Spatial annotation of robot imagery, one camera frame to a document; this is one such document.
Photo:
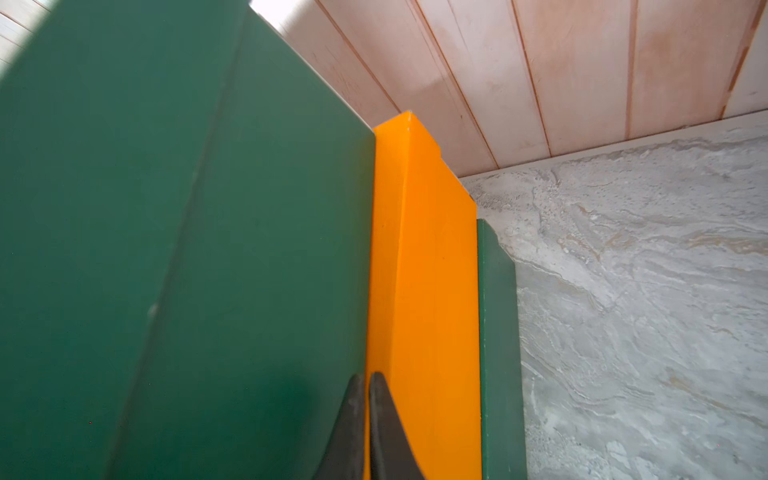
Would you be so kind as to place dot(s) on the orange shoebox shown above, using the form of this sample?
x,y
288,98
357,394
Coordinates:
x,y
423,325

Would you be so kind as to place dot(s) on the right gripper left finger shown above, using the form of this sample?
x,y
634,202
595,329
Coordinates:
x,y
344,456

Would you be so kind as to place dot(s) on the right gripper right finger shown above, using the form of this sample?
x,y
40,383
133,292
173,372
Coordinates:
x,y
391,456

